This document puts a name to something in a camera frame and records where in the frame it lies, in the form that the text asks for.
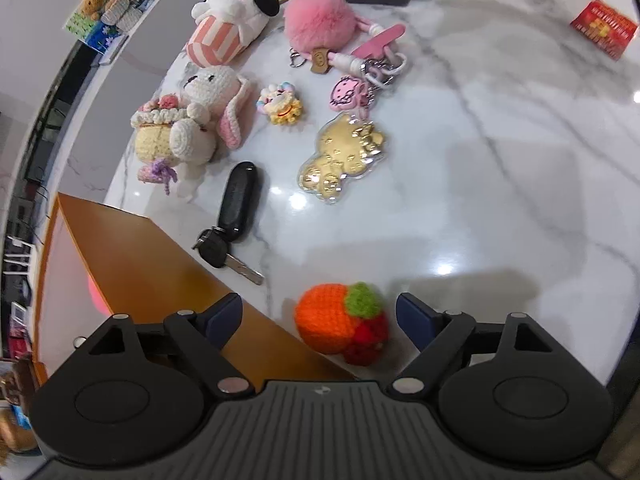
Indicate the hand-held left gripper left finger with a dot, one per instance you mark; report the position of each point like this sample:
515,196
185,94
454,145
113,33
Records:
227,316

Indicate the small sun face charm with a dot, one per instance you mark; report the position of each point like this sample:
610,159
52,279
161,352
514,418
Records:
280,105

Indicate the red packet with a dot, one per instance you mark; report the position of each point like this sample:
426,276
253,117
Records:
604,29

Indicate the orange gift box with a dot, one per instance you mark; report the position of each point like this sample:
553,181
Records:
150,260

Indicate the grey crochet basket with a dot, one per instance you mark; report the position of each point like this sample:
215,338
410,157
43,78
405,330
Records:
120,10

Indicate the gold cat-shaped charm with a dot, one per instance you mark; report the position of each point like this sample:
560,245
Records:
345,155

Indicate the white plush with striped cup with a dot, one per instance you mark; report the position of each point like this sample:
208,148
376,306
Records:
220,42

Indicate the long white cabinet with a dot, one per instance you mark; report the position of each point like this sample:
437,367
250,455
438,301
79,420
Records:
40,25

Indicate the orange crochet fruit with strawberry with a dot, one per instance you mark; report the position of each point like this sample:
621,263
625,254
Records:
320,317

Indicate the brown crochet bear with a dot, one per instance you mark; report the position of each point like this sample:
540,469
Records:
92,6

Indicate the white crochet bunny with basket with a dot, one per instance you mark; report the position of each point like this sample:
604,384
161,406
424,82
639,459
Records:
210,87

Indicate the marble desktop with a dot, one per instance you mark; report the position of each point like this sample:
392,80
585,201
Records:
500,185

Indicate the black car key with fob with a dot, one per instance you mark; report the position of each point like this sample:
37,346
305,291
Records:
239,200

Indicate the pink cat charm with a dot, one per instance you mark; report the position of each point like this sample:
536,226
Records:
346,94

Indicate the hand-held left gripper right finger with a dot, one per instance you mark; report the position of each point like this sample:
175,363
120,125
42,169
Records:
412,312

